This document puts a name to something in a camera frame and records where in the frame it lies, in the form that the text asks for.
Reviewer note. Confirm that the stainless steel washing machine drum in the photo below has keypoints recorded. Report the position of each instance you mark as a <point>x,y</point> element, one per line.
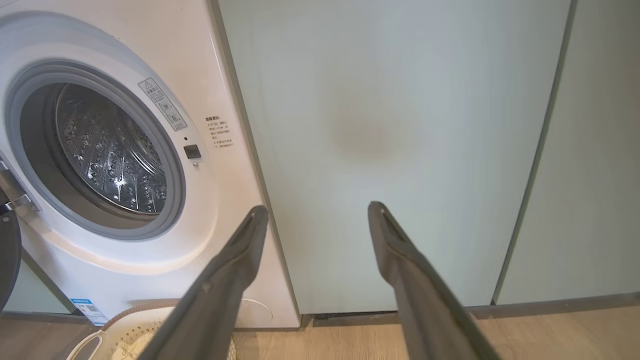
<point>110,150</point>

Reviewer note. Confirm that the white front-load washing machine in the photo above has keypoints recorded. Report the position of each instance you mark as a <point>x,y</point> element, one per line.
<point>200,210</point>

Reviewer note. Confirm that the blue energy label sticker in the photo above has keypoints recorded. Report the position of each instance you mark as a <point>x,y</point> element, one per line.
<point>89,311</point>

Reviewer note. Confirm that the metal door hinge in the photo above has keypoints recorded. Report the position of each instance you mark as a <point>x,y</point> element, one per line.
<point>15,192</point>

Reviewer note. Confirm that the black round glass washer door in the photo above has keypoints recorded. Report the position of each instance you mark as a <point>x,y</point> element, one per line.
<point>9,260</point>

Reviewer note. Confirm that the grey warning sticker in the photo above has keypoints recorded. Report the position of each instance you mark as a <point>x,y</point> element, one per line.
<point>162,104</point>

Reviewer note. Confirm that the black door latch socket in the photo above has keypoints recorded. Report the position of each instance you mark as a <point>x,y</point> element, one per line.
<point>192,151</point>

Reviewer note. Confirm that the pale yellow garment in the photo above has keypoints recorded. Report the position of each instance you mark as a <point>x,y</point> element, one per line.
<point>127,350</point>

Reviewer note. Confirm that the pale green tall cabinet door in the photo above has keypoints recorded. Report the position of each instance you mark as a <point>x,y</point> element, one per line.
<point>400,100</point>

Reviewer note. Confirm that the cream perforated laundry basket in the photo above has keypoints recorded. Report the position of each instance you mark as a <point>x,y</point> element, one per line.
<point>125,320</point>

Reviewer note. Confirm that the dark cabinet plinth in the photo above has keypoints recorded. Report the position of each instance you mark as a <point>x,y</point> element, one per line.
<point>550,305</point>
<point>30,316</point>

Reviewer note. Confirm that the round white filter cover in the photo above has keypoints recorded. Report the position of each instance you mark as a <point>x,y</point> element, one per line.
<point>257,312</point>

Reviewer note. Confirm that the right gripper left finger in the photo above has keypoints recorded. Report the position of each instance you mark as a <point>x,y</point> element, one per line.
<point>220,290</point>

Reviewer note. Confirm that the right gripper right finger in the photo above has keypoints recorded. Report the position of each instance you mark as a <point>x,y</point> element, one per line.
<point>425,310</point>

